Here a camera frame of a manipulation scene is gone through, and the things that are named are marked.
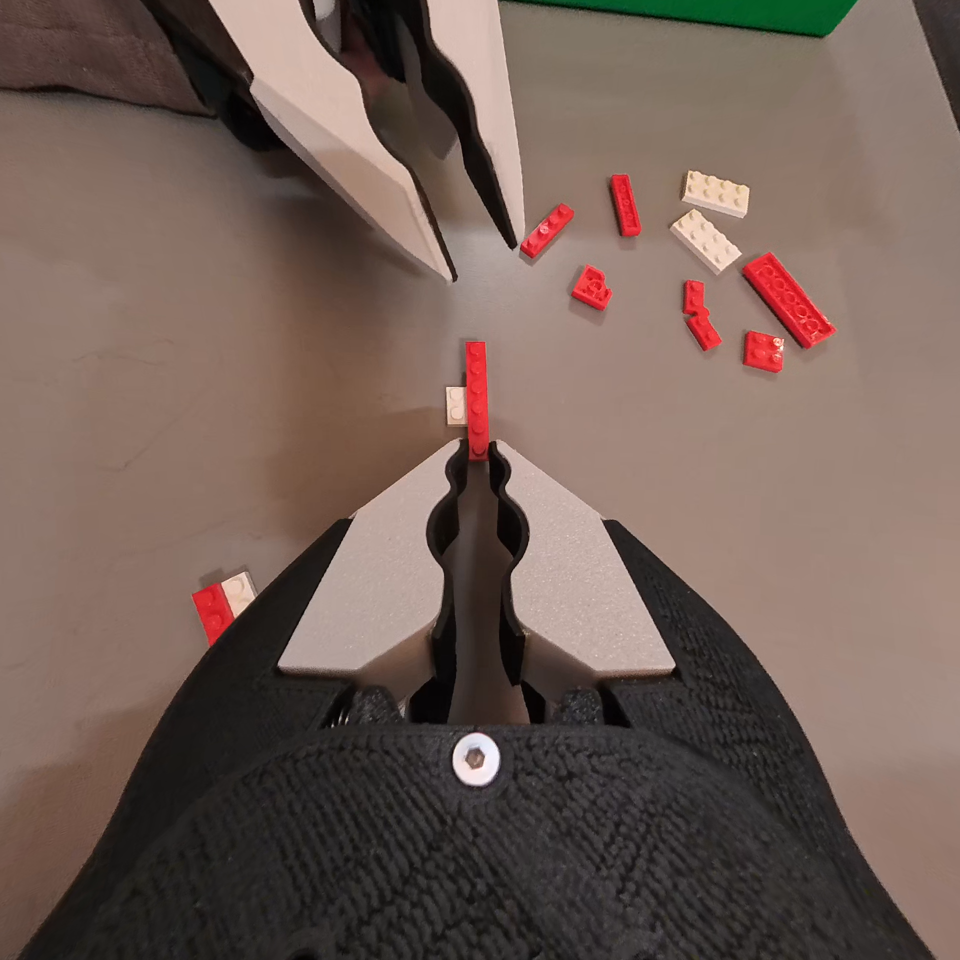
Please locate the notched red lego piece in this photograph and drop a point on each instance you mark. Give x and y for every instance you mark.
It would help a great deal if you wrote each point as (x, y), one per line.
(705, 334)
(693, 295)

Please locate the red corner lego piece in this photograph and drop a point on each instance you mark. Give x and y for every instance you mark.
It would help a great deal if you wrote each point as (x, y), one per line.
(591, 289)

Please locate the wide red lego plate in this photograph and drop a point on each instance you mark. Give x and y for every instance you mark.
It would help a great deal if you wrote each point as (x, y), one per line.
(789, 300)

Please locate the narrow red lego plate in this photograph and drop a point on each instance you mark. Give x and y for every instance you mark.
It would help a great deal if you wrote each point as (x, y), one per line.
(547, 231)
(625, 205)

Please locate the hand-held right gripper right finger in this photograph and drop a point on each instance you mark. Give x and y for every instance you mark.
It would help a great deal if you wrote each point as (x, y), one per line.
(585, 592)

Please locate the red lego frame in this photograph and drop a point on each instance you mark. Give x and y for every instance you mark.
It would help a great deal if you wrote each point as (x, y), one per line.
(217, 607)

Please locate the green plastic bin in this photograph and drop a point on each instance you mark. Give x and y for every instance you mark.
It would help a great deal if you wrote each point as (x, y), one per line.
(675, 11)

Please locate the square red lego plate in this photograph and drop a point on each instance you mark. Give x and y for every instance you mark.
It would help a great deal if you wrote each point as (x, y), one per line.
(763, 351)

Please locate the white lego plate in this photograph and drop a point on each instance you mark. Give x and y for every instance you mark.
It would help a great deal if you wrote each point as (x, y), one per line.
(716, 193)
(705, 240)

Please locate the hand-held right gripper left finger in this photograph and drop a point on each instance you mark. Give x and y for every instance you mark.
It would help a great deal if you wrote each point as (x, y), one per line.
(375, 585)

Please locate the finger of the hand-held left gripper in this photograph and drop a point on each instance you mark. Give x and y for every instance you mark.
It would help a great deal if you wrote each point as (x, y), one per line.
(315, 127)
(491, 90)

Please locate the small white lego piece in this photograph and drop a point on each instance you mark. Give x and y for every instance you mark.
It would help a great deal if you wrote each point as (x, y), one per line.
(477, 390)

